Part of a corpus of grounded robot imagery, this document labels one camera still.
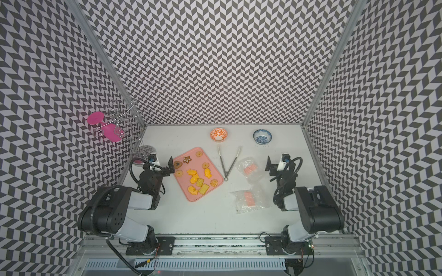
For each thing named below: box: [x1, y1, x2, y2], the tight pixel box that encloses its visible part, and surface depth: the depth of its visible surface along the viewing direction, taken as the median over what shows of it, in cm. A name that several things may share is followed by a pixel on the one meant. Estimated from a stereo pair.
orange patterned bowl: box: [210, 127, 229, 143], surface depth 113 cm
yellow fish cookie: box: [187, 185, 198, 195], surface depth 90 cm
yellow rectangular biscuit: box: [198, 184, 210, 195], surface depth 91 cm
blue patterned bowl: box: [252, 128, 273, 145], surface depth 110 cm
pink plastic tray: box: [173, 147, 224, 202], surface depth 96 cm
